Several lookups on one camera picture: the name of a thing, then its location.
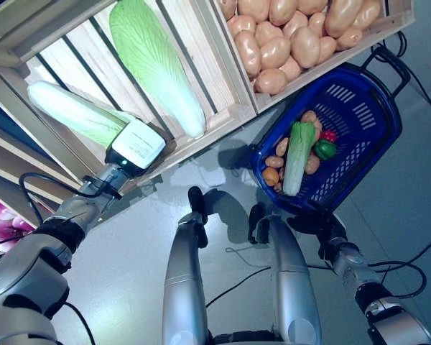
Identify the purple white turnip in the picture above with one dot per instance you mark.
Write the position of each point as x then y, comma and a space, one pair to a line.
1, 210
7, 233

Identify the black robot left foot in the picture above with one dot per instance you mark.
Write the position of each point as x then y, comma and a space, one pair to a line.
195, 199

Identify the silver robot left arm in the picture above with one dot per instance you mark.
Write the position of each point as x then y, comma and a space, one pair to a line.
72, 212

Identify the black robot right foot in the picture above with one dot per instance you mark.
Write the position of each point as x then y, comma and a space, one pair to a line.
255, 219

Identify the black robot foot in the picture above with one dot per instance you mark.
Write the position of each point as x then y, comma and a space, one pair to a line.
255, 219
195, 199

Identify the green bell pepper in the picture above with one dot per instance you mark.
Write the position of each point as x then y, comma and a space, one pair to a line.
325, 149

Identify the wooden display shelf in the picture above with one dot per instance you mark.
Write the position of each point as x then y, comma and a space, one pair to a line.
57, 28

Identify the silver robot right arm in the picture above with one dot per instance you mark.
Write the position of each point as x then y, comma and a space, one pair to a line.
348, 260

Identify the silver robot left leg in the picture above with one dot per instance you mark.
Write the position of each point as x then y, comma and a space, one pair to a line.
183, 280

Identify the blue plastic shopping basket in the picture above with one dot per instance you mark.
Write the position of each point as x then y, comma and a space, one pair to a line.
345, 108

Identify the green white napa cabbage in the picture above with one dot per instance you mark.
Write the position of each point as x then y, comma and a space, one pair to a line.
68, 108
296, 158
154, 61

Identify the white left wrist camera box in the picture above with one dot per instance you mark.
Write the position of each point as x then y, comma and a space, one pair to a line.
140, 143

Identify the wooden potato crate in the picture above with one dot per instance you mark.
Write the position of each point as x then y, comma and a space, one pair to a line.
345, 55

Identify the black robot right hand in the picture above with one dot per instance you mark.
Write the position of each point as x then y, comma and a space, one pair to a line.
330, 231

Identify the brown potato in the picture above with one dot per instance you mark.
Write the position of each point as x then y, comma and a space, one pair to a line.
248, 54
313, 164
305, 46
271, 81
283, 10
274, 52
283, 146
327, 48
296, 23
267, 34
242, 25
310, 6
274, 161
253, 9
368, 12
317, 23
310, 120
291, 70
349, 39
341, 18
228, 7

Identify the wooden slatted crate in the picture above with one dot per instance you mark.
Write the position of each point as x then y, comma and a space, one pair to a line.
208, 64

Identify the orange fruit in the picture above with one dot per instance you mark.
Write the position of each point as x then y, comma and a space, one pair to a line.
271, 176

